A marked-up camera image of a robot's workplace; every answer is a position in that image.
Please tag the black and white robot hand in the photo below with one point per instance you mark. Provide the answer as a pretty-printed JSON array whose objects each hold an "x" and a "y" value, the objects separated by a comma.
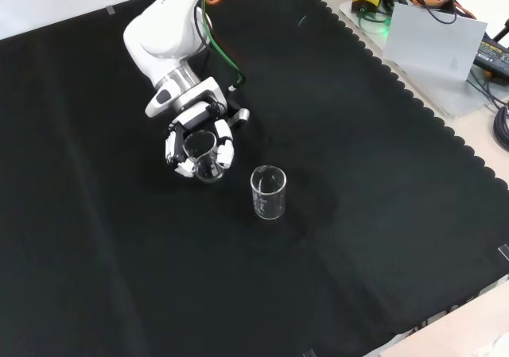
[{"x": 199, "y": 112}]

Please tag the clear glass beaker with spout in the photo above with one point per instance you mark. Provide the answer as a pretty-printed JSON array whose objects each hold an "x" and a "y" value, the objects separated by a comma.
[{"x": 208, "y": 174}]

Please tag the clear glass beaker with markings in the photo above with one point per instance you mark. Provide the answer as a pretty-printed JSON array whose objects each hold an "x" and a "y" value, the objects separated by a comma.
[{"x": 270, "y": 214}]

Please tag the grey tape strip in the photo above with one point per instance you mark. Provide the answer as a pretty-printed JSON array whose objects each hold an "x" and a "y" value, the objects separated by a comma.
[
  {"x": 309, "y": 353},
  {"x": 111, "y": 10},
  {"x": 503, "y": 252}
]

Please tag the black cloth with scalloped edge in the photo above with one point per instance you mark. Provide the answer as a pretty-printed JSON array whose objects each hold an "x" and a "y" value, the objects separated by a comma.
[{"x": 119, "y": 233}]

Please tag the pale board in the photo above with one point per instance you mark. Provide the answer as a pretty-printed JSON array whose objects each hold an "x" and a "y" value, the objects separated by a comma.
[{"x": 429, "y": 39}]

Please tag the black power adapter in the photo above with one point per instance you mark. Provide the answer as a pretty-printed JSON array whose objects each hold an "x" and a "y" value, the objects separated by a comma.
[{"x": 495, "y": 57}]

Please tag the white wrist camera shell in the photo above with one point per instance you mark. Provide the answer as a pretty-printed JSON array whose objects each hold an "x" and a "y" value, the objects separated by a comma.
[{"x": 157, "y": 104}]

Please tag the grey metal base plate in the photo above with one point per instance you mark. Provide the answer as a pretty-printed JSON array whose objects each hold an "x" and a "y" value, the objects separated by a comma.
[{"x": 445, "y": 94}]

